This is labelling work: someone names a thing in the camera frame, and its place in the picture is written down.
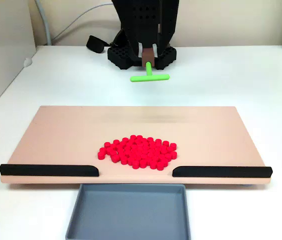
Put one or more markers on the beige flat board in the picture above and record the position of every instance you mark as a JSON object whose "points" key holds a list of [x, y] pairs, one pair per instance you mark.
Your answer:
{"points": [[56, 130]]}

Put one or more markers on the black clamp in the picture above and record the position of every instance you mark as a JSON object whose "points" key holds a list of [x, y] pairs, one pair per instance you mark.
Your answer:
{"points": [[96, 44]]}

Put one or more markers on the black edge rail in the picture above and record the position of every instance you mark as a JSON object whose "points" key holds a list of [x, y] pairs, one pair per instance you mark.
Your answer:
{"points": [[48, 170], [221, 172]]}

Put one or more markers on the grey shallow tray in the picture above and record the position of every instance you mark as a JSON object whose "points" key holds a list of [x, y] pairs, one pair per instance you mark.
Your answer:
{"points": [[131, 215]]}

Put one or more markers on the green T-shaped pusher tool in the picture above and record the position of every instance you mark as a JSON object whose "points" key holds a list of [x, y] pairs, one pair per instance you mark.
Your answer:
{"points": [[148, 75]]}

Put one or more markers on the small white foot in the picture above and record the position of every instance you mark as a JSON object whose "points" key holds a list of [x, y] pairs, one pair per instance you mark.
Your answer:
{"points": [[27, 62]]}

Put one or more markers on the red granules pile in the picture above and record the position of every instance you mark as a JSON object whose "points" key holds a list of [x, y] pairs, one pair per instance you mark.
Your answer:
{"points": [[138, 152]]}

